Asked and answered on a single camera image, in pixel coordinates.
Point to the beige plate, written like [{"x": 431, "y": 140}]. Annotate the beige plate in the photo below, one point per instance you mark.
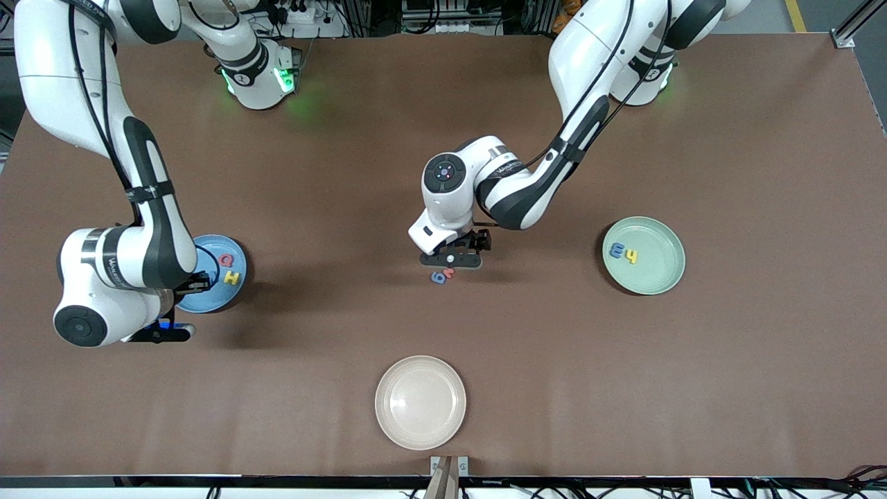
[{"x": 420, "y": 402}]

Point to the aluminium frame profile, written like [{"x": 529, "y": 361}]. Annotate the aluminium frame profile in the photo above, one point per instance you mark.
[{"x": 843, "y": 41}]

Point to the green plate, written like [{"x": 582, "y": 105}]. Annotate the green plate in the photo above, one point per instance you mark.
[{"x": 658, "y": 277}]

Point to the blue plate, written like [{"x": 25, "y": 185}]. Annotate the blue plate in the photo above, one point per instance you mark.
[{"x": 215, "y": 299}]

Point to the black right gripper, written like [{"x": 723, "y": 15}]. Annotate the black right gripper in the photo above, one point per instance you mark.
[{"x": 196, "y": 283}]

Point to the white socket strip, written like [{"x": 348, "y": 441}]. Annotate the white socket strip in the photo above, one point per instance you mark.
[{"x": 450, "y": 28}]

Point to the blue foam small g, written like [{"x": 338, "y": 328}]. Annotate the blue foam small g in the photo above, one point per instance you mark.
[{"x": 433, "y": 278}]

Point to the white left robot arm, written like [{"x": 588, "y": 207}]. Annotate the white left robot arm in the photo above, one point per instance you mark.
[{"x": 589, "y": 55}]

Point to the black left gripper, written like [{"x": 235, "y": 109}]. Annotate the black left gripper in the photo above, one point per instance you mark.
[{"x": 479, "y": 240}]

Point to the yellow foam letter H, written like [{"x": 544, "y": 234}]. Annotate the yellow foam letter H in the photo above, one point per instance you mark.
[{"x": 231, "y": 278}]

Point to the yellow foam small h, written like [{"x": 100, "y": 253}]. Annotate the yellow foam small h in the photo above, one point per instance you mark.
[{"x": 634, "y": 256}]

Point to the brown table cover sheet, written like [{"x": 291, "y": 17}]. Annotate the brown table cover sheet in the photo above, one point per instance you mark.
[{"x": 346, "y": 333}]

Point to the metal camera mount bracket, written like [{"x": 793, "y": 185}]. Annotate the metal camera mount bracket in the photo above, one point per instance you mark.
[{"x": 449, "y": 478}]

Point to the red foam letter Q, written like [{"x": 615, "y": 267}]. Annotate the red foam letter Q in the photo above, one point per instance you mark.
[{"x": 229, "y": 267}]

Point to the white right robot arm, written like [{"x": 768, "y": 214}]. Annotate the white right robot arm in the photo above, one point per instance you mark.
[{"x": 152, "y": 235}]

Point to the blue foam small m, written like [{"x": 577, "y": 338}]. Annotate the blue foam small m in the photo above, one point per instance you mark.
[{"x": 612, "y": 251}]

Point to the white power strip with plugs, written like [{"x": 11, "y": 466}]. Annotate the white power strip with plugs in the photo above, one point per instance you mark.
[{"x": 312, "y": 29}]

